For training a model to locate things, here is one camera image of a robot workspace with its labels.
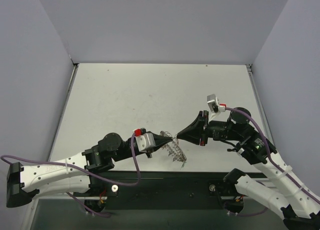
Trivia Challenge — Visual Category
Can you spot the aluminium frame rail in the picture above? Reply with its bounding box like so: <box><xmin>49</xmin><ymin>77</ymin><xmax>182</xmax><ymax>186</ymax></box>
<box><xmin>22</xmin><ymin>63</ymin><xmax>284</xmax><ymax>229</ymax></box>

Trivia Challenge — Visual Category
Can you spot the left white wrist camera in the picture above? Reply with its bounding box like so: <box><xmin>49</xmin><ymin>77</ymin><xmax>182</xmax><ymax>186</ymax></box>
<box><xmin>133</xmin><ymin>128</ymin><xmax>156</xmax><ymax>153</ymax></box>

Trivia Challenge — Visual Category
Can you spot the large metal keyring with keys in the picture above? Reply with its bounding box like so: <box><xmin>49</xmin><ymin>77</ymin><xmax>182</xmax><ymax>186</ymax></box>
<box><xmin>160</xmin><ymin>131</ymin><xmax>187</xmax><ymax>169</ymax></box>

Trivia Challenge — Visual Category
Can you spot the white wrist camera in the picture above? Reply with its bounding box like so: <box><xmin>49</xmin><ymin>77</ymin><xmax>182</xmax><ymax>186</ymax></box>
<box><xmin>133</xmin><ymin>128</ymin><xmax>156</xmax><ymax>153</ymax></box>
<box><xmin>207</xmin><ymin>94</ymin><xmax>226</xmax><ymax>121</ymax></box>

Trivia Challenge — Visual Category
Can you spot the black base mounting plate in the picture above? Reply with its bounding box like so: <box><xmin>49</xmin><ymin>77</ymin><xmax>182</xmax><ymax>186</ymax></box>
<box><xmin>67</xmin><ymin>169</ymin><xmax>266</xmax><ymax>212</ymax></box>

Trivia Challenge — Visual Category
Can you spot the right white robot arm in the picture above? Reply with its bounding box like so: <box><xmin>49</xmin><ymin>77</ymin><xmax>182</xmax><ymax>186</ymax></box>
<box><xmin>176</xmin><ymin>104</ymin><xmax>320</xmax><ymax>229</ymax></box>

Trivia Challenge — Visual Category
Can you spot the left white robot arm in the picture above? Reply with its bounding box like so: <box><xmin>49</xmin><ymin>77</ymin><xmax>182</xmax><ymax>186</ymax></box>
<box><xmin>6</xmin><ymin>129</ymin><xmax>173</xmax><ymax>208</ymax></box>

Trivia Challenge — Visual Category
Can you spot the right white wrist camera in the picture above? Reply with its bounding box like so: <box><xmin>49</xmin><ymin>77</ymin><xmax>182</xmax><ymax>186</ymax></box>
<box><xmin>207</xmin><ymin>94</ymin><xmax>226</xmax><ymax>121</ymax></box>

